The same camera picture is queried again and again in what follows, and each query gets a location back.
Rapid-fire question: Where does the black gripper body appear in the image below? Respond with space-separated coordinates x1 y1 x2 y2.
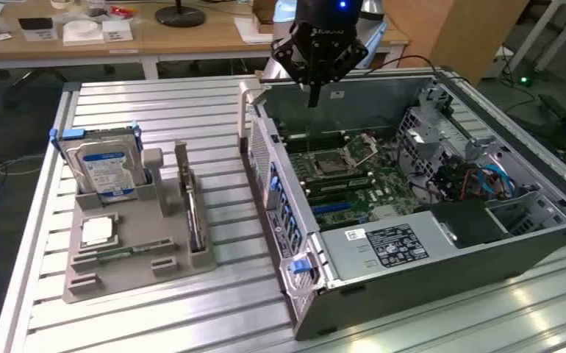
293 0 365 80

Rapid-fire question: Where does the graphics card with metal bracket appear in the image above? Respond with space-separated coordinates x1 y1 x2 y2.
171 139 205 255

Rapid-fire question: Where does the white paper stack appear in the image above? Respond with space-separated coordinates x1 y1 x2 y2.
234 16 275 46

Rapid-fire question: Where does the brown cardboard box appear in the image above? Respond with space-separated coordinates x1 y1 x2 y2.
251 0 278 25

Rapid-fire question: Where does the wooden desk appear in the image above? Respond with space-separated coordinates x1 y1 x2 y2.
0 0 410 71

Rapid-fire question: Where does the wooden cabinet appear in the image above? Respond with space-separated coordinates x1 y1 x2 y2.
377 0 530 85

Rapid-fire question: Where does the black round lamp base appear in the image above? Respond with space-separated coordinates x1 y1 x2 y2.
153 0 207 29

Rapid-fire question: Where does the metal socket cover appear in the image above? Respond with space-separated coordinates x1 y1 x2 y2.
342 132 380 163

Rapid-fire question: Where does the perforated metal drive cage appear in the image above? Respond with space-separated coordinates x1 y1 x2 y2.
397 106 464 174

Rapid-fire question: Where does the CPU socket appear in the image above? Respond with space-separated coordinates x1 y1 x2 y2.
311 151 350 178

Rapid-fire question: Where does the plain white box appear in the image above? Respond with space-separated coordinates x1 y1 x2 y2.
101 20 134 43

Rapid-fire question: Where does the red package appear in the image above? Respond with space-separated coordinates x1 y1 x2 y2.
107 4 134 19

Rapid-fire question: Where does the green RAM stick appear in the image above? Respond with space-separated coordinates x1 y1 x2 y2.
94 244 154 259
315 178 369 194

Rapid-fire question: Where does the green motherboard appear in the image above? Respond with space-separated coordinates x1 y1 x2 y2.
281 129 434 231

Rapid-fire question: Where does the white box with round tape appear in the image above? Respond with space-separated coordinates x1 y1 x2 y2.
61 20 106 47

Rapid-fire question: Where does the blue expansion slot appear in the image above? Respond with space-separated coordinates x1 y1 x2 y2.
310 203 353 215

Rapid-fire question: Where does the hard disk with blue carrier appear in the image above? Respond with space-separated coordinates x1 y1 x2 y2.
47 120 154 205

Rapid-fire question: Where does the white box with black top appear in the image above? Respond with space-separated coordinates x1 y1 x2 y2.
15 17 61 43

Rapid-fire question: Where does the black plastic shroud box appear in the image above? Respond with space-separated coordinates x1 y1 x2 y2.
428 200 512 254

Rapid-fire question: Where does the silver power supply unit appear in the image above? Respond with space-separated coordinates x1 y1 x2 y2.
318 211 460 282

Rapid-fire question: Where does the grey metal disk bay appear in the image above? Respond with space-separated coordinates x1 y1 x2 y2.
482 189 566 238

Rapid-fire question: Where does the blue case latch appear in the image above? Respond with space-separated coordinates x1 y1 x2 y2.
286 259 311 276

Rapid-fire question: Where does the silver CPU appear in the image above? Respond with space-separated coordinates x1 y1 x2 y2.
79 218 117 249

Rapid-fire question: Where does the grey parts rack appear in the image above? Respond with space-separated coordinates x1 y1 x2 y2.
61 146 218 304

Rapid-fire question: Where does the dark grey PC case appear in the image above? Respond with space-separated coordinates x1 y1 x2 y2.
235 65 566 341

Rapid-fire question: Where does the black cable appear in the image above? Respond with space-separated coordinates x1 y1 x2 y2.
360 54 453 81

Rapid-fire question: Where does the white table frame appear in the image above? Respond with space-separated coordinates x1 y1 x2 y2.
504 0 566 100

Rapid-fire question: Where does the orange wire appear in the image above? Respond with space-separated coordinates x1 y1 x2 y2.
460 167 478 202

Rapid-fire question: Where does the blue wire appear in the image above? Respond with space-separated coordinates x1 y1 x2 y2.
477 163 516 199

